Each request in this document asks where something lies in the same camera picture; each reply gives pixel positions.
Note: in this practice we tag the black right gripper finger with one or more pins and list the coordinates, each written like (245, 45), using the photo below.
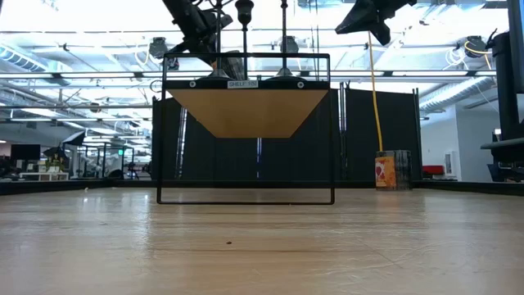
(360, 18)
(382, 33)

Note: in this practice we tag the wooden shelf black metal frame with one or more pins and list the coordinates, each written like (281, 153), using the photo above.
(245, 110)

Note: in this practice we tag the red sofa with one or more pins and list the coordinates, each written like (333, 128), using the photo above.
(433, 170)

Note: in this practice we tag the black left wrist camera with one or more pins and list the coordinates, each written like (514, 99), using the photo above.
(224, 21)

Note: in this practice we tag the black computer monitor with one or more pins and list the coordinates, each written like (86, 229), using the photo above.
(509, 102)

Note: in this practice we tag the black room divider panel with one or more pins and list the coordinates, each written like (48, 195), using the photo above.
(196, 160)
(399, 123)

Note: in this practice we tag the small background potted plant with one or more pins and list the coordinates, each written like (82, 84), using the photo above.
(55, 163)

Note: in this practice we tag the black aluminium table frame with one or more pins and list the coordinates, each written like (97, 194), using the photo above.
(471, 187)

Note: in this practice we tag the white framed wall board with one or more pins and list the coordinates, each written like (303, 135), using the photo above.
(449, 164)

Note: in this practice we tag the white low cabinet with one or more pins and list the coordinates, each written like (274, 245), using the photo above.
(43, 176)

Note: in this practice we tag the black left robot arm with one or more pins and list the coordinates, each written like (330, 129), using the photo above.
(180, 16)

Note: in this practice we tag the white ceiling duct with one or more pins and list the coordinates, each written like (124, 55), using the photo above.
(458, 94)

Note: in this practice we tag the grey computer workstation cart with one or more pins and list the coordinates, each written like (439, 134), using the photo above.
(503, 145)

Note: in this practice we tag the black studio softbox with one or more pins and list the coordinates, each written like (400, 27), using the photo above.
(74, 139)

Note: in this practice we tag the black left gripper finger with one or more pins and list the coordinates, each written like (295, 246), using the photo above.
(213, 55)

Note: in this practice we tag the black background monitor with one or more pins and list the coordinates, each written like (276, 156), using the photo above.
(24, 152)

